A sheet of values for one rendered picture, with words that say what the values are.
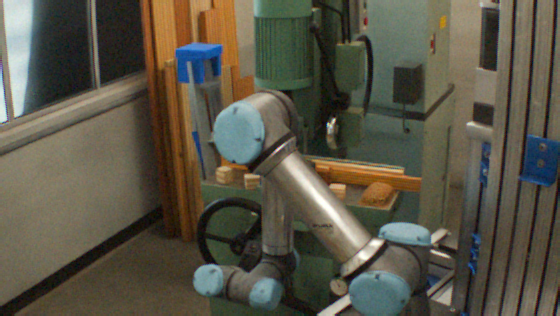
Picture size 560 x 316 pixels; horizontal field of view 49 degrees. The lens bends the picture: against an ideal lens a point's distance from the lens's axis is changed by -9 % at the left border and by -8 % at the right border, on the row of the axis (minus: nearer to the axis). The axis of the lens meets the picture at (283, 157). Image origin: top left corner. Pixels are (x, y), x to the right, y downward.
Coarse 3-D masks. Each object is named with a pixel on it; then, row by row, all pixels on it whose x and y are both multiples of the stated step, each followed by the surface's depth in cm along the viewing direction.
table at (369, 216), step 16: (240, 176) 213; (208, 192) 208; (224, 192) 206; (240, 192) 204; (352, 192) 200; (400, 192) 201; (352, 208) 191; (368, 208) 189; (384, 208) 188; (304, 224) 188; (368, 224) 191; (384, 224) 189
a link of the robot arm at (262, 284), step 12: (264, 264) 154; (240, 276) 149; (252, 276) 149; (264, 276) 149; (276, 276) 152; (228, 288) 148; (240, 288) 147; (252, 288) 146; (264, 288) 145; (276, 288) 147; (240, 300) 147; (252, 300) 146; (264, 300) 145; (276, 300) 148
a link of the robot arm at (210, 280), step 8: (208, 264) 153; (200, 272) 149; (208, 272) 148; (216, 272) 148; (224, 272) 150; (232, 272) 157; (200, 280) 149; (208, 280) 148; (216, 280) 147; (224, 280) 149; (200, 288) 148; (208, 288) 148; (216, 288) 147; (224, 288) 148; (208, 296) 149; (216, 296) 150; (224, 296) 149
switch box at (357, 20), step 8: (344, 0) 216; (352, 0) 215; (360, 0) 214; (344, 8) 217; (352, 8) 216; (360, 8) 215; (344, 16) 218; (352, 16) 217; (360, 16) 216; (344, 24) 219; (352, 24) 218; (360, 24) 217; (352, 32) 219; (360, 32) 218
